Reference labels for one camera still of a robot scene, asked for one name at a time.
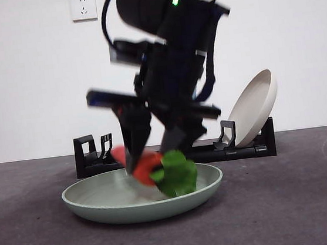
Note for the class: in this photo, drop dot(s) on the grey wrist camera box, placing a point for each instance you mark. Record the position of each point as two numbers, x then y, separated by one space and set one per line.
126 51

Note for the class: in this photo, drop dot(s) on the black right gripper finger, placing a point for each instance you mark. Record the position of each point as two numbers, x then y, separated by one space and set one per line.
183 138

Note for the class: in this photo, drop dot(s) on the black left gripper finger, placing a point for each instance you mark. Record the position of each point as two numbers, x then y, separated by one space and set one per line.
135 131

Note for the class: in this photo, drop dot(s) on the beige plate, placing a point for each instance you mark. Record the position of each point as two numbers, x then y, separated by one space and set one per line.
254 112

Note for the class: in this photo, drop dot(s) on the green plate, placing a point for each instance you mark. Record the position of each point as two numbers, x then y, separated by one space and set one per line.
101 200

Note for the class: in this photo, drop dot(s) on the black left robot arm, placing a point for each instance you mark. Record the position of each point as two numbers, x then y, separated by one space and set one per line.
179 52

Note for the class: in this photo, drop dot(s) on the white wall socket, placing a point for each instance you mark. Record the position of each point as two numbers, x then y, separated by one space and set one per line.
83 8

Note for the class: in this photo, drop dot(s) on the black plate rack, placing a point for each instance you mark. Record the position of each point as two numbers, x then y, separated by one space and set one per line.
243 151

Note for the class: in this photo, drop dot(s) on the orange carrot with green leaves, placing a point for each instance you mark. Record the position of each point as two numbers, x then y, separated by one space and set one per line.
146 172

